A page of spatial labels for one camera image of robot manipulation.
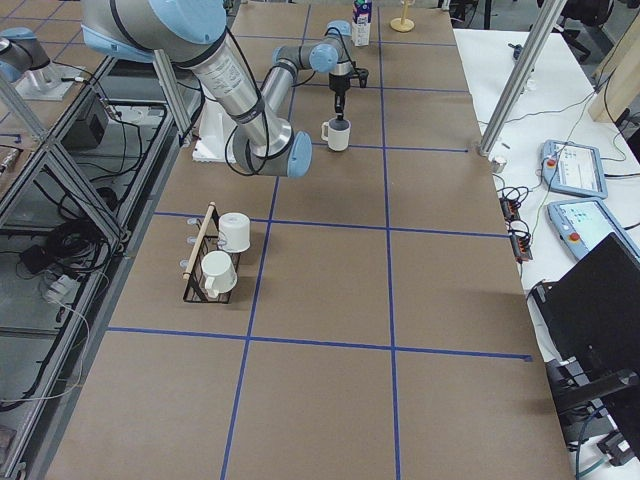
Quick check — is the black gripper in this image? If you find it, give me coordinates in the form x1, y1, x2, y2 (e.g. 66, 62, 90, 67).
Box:
329, 74, 349, 120

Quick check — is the white HOME mug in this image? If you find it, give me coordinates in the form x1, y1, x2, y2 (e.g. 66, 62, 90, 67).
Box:
320, 118, 351, 152

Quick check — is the milk carton blue white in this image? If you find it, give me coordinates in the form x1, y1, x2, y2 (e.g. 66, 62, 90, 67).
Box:
351, 0, 373, 47

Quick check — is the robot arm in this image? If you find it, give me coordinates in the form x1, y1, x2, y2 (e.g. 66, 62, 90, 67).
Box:
82, 1, 352, 178
1, 27, 71, 101

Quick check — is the white cup on rack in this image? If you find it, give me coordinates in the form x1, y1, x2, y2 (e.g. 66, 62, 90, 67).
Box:
218, 212, 251, 253

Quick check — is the wooden mug tree stand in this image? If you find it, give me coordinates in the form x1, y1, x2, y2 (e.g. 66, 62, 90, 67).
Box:
389, 0, 415, 33

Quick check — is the small metal cylinder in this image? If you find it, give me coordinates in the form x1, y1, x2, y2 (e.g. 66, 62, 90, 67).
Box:
490, 155, 507, 174

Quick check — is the white ribbed mug on rack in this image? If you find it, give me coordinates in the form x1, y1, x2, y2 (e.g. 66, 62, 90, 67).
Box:
200, 250, 237, 298

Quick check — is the upper teach pendant tablet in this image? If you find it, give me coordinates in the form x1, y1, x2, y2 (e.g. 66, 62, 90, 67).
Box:
541, 140, 608, 199

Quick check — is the teach pendant tablet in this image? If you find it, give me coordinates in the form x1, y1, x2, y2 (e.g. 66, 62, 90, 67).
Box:
546, 197, 639, 260
541, 140, 608, 199

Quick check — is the lower teach pendant tablet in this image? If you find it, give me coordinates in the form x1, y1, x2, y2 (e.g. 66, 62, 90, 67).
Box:
546, 197, 639, 260

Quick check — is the black laptop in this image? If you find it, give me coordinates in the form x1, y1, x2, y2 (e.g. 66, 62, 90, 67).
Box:
544, 233, 639, 451

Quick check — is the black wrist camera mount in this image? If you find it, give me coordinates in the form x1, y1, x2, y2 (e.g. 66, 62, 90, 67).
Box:
349, 68, 369, 88

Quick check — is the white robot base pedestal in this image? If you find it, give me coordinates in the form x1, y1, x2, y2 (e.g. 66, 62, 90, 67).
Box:
192, 100, 236, 163

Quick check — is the black cable hub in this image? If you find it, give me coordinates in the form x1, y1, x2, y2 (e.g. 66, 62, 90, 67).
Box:
499, 196, 533, 264

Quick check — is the aluminium frame post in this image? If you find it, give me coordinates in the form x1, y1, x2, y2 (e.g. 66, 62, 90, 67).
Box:
478, 0, 567, 157

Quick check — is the black wire cup rack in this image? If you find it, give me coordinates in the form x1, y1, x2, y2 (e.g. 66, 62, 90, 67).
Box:
182, 202, 242, 304

